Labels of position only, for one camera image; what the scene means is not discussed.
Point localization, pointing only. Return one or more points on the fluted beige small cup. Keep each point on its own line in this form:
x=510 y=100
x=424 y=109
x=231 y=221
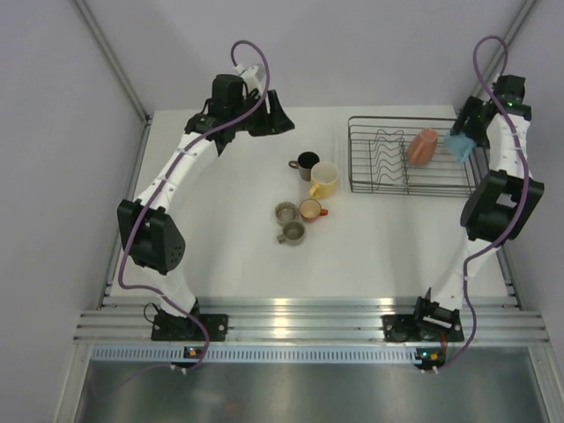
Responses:
x=286 y=212

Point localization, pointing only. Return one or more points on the aluminium mounting rail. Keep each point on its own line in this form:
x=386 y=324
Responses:
x=311 y=321

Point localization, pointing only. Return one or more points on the perforated cable duct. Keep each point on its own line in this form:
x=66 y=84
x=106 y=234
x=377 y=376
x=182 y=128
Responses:
x=259 y=354

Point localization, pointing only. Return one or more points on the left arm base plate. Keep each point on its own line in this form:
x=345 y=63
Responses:
x=170 y=328

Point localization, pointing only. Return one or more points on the grey-brown stoneware cup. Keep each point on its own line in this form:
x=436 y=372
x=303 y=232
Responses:
x=292 y=233

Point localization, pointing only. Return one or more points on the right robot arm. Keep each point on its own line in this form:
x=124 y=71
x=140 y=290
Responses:
x=502 y=202

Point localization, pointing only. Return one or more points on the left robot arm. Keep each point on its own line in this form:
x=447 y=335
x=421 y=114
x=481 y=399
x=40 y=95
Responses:
x=149 y=235

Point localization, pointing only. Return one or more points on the pink ceramic mug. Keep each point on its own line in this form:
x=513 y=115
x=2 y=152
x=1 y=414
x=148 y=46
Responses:
x=422 y=147

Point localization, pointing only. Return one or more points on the grey wire dish rack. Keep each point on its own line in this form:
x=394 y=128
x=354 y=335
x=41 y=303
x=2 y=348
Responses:
x=378 y=161

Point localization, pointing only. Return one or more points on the yellow ceramic mug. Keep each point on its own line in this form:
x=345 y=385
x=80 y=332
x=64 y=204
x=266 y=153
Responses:
x=324 y=180

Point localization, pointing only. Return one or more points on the small orange cup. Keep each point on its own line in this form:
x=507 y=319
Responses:
x=310 y=210

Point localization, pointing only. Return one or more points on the light blue ceramic mug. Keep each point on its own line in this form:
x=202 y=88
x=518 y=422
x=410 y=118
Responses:
x=460 y=146

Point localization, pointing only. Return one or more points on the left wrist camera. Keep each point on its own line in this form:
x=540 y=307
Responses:
x=253 y=76

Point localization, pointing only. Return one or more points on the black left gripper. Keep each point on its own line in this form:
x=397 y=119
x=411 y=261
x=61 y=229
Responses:
x=276 y=122

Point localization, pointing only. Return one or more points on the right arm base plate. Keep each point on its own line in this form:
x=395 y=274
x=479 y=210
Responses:
x=404 y=328

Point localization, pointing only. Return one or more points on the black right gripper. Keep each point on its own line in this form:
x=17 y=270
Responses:
x=471 y=107

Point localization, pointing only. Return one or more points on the dark brown mug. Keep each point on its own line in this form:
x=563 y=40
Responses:
x=304 y=164

